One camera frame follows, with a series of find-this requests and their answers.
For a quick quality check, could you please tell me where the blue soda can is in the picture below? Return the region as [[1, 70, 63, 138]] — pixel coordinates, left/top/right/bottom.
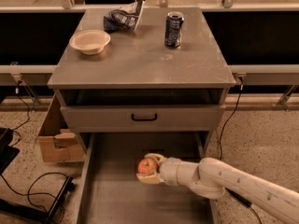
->
[[164, 11, 184, 49]]

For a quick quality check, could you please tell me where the black power cable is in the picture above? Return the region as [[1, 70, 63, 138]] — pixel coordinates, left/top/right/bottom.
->
[[218, 83, 264, 224]]

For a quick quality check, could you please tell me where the red apple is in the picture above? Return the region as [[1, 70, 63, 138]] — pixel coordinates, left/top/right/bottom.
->
[[137, 158, 158, 174]]

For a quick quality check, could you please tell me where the white bowl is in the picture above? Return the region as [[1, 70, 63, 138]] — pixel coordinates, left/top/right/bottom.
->
[[69, 30, 110, 55]]

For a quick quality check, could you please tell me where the black power adapter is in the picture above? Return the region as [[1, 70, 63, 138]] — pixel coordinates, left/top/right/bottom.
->
[[228, 189, 251, 208]]

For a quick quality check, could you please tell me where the open grey drawer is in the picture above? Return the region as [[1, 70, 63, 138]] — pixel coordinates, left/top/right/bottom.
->
[[75, 133, 218, 224]]

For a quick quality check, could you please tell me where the blue chip bag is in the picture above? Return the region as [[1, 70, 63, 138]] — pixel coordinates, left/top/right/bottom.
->
[[103, 0, 144, 34]]

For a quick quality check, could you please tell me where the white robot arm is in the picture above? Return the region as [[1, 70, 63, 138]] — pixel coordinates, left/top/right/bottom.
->
[[136, 153, 299, 224]]

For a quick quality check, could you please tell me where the cardboard box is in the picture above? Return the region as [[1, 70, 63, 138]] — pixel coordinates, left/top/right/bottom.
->
[[37, 96, 85, 162]]

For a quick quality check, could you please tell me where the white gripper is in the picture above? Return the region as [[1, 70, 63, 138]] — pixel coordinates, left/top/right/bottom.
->
[[136, 153, 181, 186]]

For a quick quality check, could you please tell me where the black stand with cables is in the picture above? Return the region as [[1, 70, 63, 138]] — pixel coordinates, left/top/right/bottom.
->
[[0, 127, 76, 224]]

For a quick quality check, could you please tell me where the closed drawer with black handle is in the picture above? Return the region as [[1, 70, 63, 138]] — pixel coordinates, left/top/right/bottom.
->
[[61, 105, 225, 133]]

